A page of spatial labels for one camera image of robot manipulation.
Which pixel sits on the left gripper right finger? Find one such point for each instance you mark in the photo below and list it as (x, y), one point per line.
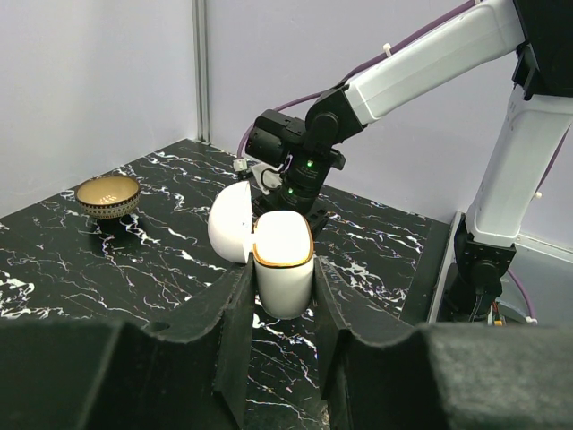
(378, 372)

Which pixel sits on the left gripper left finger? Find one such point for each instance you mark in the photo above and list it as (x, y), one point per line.
(186, 370)

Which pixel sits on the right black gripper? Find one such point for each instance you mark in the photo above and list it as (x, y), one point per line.
(313, 210)

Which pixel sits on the white earbud charging case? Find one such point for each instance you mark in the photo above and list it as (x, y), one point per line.
(280, 243)

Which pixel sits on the gold patterned bowl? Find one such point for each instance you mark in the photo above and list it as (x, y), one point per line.
(109, 197)

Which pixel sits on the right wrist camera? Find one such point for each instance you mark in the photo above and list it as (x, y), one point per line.
(267, 178)

